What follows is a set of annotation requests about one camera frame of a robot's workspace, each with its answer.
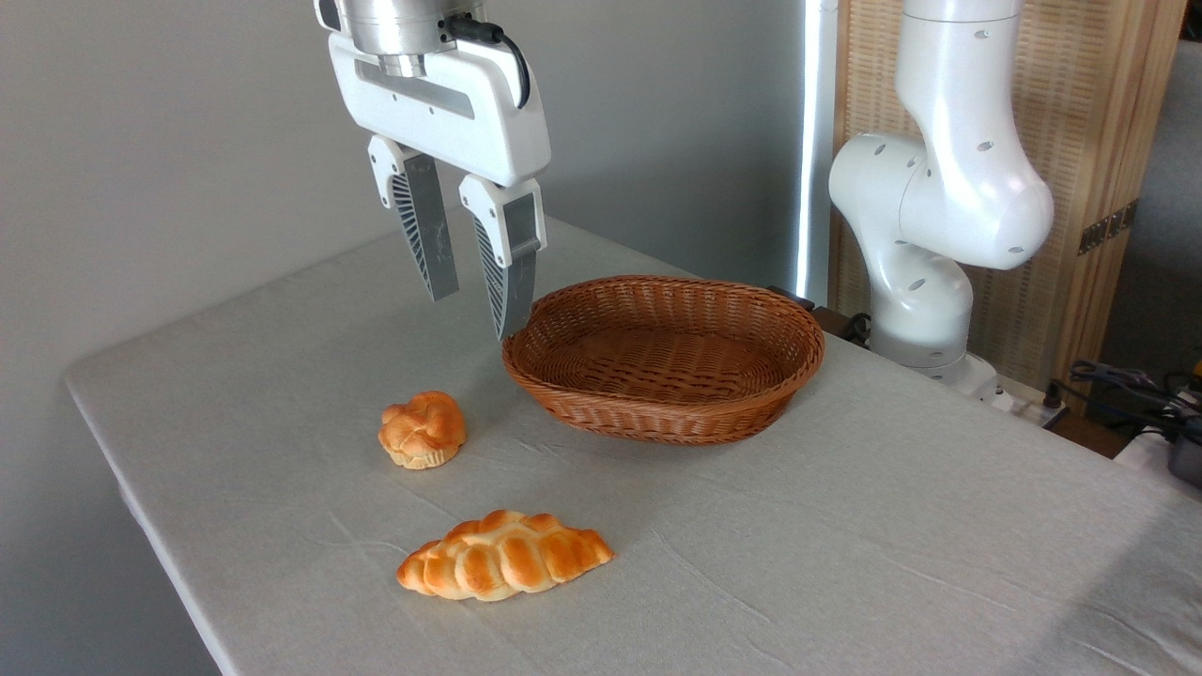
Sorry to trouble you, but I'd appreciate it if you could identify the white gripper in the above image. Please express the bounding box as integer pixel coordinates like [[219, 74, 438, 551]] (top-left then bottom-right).
[[327, 33, 552, 341]]

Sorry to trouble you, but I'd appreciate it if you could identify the round knotted bread roll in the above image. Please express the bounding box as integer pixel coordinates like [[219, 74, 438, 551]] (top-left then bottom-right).
[[378, 391, 468, 470]]

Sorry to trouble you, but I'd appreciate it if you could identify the braided bread loaf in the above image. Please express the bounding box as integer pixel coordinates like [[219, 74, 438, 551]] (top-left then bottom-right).
[[396, 510, 615, 602]]

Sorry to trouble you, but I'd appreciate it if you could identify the grey tablecloth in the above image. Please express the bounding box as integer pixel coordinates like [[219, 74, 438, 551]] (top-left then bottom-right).
[[64, 197, 1202, 676]]

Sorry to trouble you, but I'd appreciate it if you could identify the brown wicker basket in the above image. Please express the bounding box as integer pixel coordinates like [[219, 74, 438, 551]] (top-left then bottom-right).
[[501, 275, 826, 446]]

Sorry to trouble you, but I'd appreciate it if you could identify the dark table edge clamp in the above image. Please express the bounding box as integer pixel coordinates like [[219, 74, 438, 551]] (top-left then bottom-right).
[[768, 284, 874, 346]]

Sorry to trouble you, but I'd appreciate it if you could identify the wooden woven folding screen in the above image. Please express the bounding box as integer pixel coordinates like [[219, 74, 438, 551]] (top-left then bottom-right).
[[831, 0, 1189, 391]]

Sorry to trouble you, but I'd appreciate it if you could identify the metal screen hinge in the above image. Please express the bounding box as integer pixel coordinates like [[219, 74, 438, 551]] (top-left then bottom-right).
[[1078, 202, 1139, 256]]

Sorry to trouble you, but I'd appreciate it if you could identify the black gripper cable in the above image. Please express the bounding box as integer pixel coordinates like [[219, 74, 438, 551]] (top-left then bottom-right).
[[446, 14, 532, 109]]

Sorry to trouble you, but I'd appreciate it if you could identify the black cable bundle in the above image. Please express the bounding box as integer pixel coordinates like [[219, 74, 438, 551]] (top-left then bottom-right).
[[1071, 360, 1202, 442]]

